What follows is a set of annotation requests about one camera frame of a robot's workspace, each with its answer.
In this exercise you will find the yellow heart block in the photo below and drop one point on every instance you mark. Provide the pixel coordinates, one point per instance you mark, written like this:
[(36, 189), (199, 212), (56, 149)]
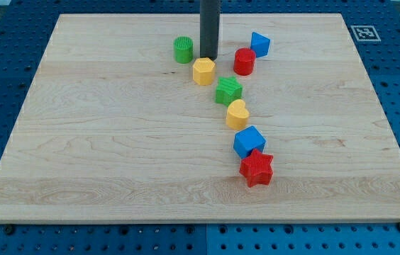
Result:
[(237, 115)]

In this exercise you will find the blue cube block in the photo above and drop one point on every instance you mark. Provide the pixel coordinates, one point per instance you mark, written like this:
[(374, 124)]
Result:
[(245, 141)]

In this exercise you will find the green star block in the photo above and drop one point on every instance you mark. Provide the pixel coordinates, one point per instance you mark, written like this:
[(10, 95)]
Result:
[(228, 90)]

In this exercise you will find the yellow hexagon block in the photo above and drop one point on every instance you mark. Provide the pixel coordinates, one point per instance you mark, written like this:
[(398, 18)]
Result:
[(204, 70)]

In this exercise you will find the red star block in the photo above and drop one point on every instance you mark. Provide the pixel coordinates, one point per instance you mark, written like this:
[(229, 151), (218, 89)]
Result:
[(257, 168)]

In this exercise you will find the red cylinder block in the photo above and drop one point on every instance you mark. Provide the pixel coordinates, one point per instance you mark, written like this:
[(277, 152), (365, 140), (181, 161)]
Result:
[(244, 61)]

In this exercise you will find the green cylinder block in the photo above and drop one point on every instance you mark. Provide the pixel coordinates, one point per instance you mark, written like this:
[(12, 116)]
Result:
[(183, 49)]

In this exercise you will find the light wooden board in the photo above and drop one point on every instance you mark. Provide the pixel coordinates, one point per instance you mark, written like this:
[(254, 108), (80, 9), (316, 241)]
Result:
[(114, 131)]

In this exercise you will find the blue triangle block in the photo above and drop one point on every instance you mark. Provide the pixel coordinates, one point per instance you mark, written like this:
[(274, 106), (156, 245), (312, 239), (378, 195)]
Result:
[(259, 44)]

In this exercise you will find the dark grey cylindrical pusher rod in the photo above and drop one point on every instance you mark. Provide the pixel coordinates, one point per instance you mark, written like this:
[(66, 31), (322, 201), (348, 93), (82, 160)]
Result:
[(209, 11)]

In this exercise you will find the white fiducial marker tag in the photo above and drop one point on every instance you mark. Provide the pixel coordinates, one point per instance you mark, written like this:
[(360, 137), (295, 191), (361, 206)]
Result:
[(365, 33)]

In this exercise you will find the black bolt front left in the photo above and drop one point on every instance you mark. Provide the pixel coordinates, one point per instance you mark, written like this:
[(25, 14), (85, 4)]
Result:
[(9, 229)]

